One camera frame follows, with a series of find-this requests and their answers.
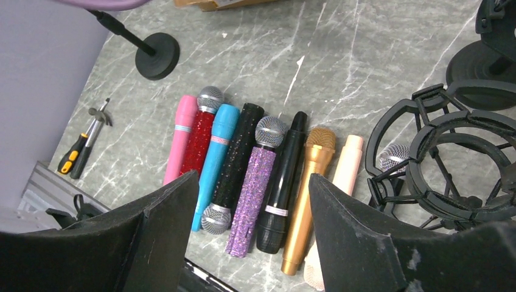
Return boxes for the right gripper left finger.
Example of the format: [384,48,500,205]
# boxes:
[62,171,199,291]

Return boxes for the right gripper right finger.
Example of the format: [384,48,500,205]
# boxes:
[309,175,456,291]

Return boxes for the beige plastic microphone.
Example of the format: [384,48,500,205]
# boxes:
[304,135,363,291]

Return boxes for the plain black microphone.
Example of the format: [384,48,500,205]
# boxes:
[256,111,308,254]

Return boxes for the black silver-head microphone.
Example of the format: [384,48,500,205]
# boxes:
[379,144,410,172]

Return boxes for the gold microphone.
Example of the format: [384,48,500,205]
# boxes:
[281,127,336,276]

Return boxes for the black tripod shock-mount stand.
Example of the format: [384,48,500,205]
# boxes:
[365,84,515,231]

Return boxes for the black glitter microphone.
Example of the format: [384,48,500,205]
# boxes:
[201,103,265,235]

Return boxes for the purple glitter microphone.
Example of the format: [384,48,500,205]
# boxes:
[225,116,288,258]

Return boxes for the pink microphone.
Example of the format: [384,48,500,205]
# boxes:
[163,95,198,185]

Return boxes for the blue microphone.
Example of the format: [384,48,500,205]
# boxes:
[191,104,240,232]

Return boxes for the red glitter microphone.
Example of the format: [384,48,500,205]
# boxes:
[180,86,224,175]

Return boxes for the black clip round-base stand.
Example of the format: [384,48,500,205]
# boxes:
[89,10,180,80]

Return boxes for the black shock-mount round-base stand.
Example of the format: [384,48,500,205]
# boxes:
[445,1,515,111]

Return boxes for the yellow black screwdriver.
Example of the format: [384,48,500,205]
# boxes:
[57,120,96,175]

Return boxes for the aluminium rail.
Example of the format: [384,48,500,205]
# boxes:
[18,161,110,223]

